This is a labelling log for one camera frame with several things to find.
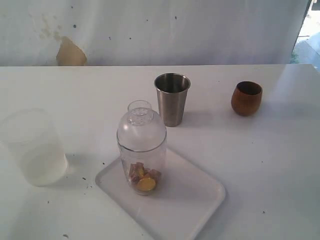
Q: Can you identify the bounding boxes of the clear shaker lid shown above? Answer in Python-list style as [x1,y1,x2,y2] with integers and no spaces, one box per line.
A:
[116,100,167,152]

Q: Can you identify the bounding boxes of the stainless steel cup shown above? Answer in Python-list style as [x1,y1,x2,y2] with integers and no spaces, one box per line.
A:
[154,73,191,127]

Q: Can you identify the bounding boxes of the clear shaker cup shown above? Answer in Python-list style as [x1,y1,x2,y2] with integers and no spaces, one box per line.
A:
[118,142,167,196]

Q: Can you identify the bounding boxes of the chocolate pieces and gold coins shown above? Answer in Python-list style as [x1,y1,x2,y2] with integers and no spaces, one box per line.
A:
[128,162,162,195]

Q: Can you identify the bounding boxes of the brown wooden cup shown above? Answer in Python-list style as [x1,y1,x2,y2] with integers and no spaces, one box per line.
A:
[231,81,263,117]

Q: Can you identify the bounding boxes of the translucent plastic container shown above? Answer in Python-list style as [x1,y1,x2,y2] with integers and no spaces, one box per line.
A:
[0,108,69,187]

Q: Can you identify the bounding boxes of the white plastic tray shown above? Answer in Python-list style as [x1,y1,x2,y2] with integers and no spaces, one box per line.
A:
[95,149,226,240]

